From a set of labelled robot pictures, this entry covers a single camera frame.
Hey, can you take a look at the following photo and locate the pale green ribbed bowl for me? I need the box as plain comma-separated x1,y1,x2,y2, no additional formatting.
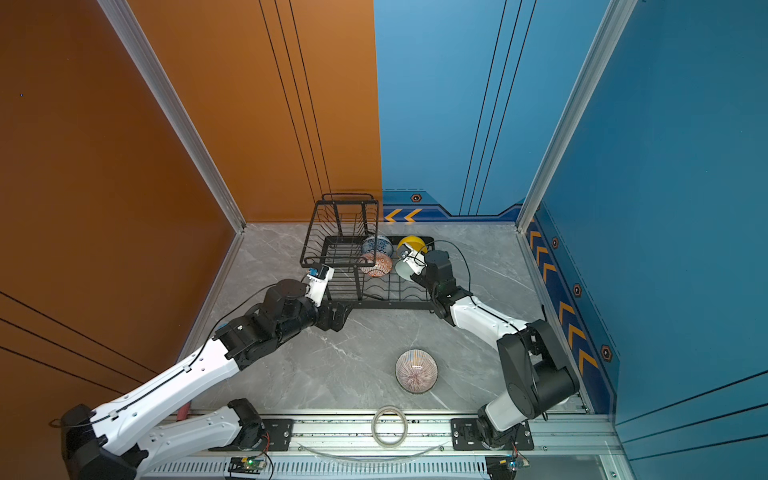
394,256,425,281

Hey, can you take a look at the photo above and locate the yellow bowl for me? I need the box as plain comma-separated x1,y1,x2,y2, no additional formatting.
398,235,428,254

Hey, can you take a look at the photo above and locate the orange patterned bowl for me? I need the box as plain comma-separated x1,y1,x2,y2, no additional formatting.
358,253,393,278

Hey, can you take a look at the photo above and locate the blue floral bowl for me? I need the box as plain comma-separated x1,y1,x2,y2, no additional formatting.
361,235,394,257

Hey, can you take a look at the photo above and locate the pink striped bowl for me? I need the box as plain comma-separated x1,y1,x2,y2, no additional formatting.
395,349,439,394

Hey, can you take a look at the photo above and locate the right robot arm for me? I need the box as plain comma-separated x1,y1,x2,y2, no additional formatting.
396,243,580,449

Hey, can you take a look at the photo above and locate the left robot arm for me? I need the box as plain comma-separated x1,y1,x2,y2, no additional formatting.
60,279,350,479

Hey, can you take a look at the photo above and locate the clear tape roll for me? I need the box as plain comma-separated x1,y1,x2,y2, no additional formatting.
370,405,409,449

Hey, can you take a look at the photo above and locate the left green circuit board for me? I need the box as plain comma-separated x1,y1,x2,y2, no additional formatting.
227,456,269,476

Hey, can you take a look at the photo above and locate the green circuit board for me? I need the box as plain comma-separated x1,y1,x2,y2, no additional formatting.
485,456,530,480
227,456,269,476

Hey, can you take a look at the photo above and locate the right green circuit board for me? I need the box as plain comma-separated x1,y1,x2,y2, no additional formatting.
485,456,530,480

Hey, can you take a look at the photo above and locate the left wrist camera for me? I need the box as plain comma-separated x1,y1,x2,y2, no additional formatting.
306,265,335,307

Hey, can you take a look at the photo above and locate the black wire dish rack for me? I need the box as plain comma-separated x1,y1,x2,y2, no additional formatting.
300,193,431,310

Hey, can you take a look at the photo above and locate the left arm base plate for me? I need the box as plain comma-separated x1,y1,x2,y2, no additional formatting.
209,418,295,453

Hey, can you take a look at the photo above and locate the red cable plug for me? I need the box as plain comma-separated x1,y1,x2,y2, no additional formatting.
176,403,191,421

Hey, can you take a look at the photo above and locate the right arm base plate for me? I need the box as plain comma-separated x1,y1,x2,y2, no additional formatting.
450,417,535,451

